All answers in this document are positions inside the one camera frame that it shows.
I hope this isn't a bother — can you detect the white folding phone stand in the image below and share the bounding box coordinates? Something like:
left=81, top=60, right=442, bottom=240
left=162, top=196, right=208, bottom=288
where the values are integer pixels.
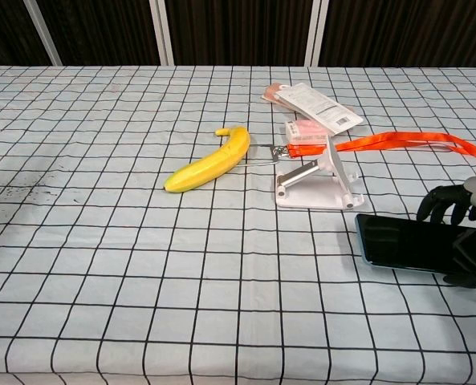
left=275, top=136, right=365, bottom=211

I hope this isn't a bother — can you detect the small pink white box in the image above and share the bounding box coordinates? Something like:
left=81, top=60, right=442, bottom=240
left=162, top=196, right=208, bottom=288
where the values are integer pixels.
left=284, top=119, right=329, bottom=144

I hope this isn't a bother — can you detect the black smartphone with blue frame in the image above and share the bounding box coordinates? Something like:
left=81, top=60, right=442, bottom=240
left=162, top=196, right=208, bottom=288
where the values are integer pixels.
left=355, top=213, right=476, bottom=278

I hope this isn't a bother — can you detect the yellow banana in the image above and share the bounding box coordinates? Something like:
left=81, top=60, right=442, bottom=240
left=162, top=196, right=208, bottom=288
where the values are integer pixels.
left=164, top=125, right=251, bottom=194

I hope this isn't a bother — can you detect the orange lanyard with metal clip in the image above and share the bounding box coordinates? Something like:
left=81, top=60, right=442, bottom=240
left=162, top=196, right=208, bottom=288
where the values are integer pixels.
left=270, top=131, right=476, bottom=168

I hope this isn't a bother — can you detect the pink case under package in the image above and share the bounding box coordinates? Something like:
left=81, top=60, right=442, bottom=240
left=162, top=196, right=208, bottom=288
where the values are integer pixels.
left=262, top=83, right=357, bottom=114

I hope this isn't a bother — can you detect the light blue checked tablecloth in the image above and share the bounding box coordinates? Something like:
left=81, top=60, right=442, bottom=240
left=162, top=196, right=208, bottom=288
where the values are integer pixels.
left=0, top=65, right=476, bottom=385

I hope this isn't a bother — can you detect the white printed package card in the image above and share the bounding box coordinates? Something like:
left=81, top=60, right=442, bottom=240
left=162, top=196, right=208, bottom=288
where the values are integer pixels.
left=277, top=83, right=364, bottom=136

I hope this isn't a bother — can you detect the white partition frame post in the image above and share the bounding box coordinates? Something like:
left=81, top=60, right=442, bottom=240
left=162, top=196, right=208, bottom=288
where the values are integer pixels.
left=303, top=0, right=330, bottom=67
left=148, top=0, right=177, bottom=67
left=22, top=0, right=64, bottom=67

